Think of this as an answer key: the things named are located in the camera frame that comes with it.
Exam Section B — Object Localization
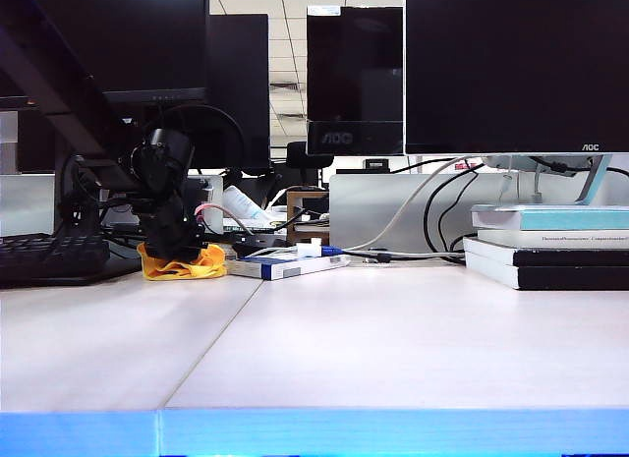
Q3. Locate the grey cable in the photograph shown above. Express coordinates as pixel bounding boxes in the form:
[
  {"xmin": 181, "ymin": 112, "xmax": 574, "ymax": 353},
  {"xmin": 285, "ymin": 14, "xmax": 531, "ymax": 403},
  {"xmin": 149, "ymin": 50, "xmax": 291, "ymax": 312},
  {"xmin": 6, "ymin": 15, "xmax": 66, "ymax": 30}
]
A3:
[{"xmin": 342, "ymin": 249, "xmax": 467, "ymax": 263}]

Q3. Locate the black looped cable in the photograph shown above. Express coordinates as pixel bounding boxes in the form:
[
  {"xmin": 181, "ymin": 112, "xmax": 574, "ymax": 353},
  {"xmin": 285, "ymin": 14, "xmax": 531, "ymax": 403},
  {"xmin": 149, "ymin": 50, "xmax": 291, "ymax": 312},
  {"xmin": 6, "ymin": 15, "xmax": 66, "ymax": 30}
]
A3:
[{"xmin": 160, "ymin": 102, "xmax": 247, "ymax": 177}]

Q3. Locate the white printed paper pack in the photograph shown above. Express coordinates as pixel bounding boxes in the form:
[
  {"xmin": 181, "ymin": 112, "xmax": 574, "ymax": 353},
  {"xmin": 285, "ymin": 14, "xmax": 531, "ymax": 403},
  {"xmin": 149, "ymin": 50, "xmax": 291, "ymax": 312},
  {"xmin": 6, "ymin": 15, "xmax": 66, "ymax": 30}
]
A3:
[{"xmin": 222, "ymin": 185, "xmax": 272, "ymax": 223}]

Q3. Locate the small black AOC monitor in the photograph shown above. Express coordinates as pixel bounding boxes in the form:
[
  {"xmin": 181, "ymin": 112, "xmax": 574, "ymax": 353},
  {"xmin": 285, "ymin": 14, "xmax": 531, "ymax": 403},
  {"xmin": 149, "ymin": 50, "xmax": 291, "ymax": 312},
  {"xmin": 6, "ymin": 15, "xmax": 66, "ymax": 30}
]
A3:
[{"xmin": 306, "ymin": 5, "xmax": 406, "ymax": 157}]

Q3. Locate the black and white book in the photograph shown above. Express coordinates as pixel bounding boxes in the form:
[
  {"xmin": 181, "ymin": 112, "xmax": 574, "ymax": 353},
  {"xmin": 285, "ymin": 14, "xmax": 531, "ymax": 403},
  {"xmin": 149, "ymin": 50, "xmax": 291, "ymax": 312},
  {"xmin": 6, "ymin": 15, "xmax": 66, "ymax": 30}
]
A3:
[
  {"xmin": 464, "ymin": 252, "xmax": 629, "ymax": 292},
  {"xmin": 463, "ymin": 236, "xmax": 629, "ymax": 269}
]

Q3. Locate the white desk partition box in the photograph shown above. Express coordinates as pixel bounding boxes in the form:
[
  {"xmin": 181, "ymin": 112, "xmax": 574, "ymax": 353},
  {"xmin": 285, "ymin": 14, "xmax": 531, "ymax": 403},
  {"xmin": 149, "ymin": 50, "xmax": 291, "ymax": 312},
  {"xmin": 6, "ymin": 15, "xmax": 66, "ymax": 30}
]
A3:
[{"xmin": 184, "ymin": 175, "xmax": 226, "ymax": 228}]

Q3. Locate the grey desk partition panel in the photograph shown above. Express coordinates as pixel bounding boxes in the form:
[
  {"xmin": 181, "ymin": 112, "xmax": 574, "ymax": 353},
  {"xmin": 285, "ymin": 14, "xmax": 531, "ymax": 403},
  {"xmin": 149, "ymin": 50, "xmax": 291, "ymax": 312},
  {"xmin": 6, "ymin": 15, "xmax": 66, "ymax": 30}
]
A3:
[{"xmin": 328, "ymin": 173, "xmax": 629, "ymax": 257}]

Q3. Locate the black keyboard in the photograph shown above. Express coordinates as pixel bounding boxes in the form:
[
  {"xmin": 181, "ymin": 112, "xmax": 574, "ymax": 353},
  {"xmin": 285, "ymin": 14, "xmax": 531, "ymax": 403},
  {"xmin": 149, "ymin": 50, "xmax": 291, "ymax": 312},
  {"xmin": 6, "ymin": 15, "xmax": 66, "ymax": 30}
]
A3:
[{"xmin": 0, "ymin": 232, "xmax": 112, "ymax": 288}]

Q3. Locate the black docking hub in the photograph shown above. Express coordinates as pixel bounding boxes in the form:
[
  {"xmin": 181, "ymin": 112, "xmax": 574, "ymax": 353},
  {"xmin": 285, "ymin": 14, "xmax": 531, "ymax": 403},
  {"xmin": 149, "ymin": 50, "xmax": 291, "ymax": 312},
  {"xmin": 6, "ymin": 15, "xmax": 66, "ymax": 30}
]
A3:
[{"xmin": 232, "ymin": 229, "xmax": 290, "ymax": 257}]

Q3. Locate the black monitor rear side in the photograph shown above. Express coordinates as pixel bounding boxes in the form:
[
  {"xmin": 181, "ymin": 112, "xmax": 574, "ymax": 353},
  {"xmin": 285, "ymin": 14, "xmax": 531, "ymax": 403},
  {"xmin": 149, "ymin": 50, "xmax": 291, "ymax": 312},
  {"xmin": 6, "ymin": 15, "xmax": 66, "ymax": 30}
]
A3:
[{"xmin": 204, "ymin": 13, "xmax": 272, "ymax": 173}]

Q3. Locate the beige cable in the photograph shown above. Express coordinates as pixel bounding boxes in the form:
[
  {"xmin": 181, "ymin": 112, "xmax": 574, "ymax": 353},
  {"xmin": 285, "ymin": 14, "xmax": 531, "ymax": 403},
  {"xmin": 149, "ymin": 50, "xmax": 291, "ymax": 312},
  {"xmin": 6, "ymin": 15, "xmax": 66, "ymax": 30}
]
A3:
[{"xmin": 338, "ymin": 155, "xmax": 476, "ymax": 255}]

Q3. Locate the pink cable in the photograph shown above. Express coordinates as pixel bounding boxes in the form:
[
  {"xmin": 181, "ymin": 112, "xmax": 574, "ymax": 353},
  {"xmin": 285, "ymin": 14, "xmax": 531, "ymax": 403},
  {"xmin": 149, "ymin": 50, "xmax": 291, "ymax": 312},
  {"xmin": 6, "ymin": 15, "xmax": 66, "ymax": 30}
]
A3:
[{"xmin": 194, "ymin": 203, "xmax": 256, "ymax": 236}]

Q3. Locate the teal and white book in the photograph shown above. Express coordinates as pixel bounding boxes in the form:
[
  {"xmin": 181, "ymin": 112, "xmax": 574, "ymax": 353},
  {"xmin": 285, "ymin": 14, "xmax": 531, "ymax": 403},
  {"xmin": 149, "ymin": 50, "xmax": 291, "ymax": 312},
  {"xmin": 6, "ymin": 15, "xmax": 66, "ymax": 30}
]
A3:
[{"xmin": 470, "ymin": 203, "xmax": 629, "ymax": 233}]

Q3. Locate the yellow cleaning rag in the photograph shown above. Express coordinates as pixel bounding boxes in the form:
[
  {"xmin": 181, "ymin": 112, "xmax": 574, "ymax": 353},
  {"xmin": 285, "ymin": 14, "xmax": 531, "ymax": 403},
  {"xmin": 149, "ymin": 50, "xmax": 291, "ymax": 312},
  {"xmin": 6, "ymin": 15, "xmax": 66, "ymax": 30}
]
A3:
[{"xmin": 137, "ymin": 241, "xmax": 229, "ymax": 282}]

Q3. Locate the black office chair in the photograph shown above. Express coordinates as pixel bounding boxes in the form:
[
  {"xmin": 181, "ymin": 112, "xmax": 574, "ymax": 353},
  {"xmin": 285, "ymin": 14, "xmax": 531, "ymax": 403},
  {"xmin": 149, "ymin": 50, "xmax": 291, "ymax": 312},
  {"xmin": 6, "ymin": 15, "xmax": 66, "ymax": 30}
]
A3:
[{"xmin": 286, "ymin": 142, "xmax": 336, "ymax": 189}]

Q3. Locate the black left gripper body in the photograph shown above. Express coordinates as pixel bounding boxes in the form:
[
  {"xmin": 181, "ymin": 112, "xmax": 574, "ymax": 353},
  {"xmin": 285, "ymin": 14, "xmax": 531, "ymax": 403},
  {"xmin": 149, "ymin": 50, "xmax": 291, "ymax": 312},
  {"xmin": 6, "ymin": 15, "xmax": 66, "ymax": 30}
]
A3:
[{"xmin": 139, "ymin": 191, "xmax": 206, "ymax": 251}]

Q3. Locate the large AOC monitor white stand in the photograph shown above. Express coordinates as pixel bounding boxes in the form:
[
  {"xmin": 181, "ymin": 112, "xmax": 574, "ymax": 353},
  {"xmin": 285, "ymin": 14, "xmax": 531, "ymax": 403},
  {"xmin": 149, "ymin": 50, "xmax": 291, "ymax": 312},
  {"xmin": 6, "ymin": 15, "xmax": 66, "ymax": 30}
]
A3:
[{"xmin": 404, "ymin": 0, "xmax": 629, "ymax": 205}]

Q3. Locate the black monitor with dark stand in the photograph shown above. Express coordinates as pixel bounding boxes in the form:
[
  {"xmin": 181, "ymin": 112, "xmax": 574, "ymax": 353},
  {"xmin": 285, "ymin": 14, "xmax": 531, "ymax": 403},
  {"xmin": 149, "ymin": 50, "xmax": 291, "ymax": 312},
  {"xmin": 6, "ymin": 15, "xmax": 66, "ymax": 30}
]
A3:
[{"xmin": 0, "ymin": 0, "xmax": 211, "ymax": 245}]

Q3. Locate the blue and white flat box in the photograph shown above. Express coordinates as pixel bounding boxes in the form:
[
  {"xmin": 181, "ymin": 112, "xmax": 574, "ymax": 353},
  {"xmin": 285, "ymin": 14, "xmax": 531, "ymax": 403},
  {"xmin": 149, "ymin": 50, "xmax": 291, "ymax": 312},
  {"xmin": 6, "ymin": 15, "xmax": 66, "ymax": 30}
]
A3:
[{"xmin": 225, "ymin": 254, "xmax": 352, "ymax": 283}]

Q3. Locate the white book with printed spine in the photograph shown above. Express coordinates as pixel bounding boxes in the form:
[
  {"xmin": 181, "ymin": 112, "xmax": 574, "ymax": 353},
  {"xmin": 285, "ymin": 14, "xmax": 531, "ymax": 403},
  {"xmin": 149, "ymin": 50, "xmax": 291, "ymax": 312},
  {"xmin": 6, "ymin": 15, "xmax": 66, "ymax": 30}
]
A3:
[{"xmin": 476, "ymin": 228, "xmax": 629, "ymax": 252}]

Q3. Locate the brown wooden shelf box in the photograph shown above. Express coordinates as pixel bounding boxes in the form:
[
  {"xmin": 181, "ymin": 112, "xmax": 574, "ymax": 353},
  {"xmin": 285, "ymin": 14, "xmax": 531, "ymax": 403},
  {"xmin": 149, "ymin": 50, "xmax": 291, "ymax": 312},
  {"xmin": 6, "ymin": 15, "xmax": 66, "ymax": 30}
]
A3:
[{"xmin": 286, "ymin": 190, "xmax": 331, "ymax": 248}]

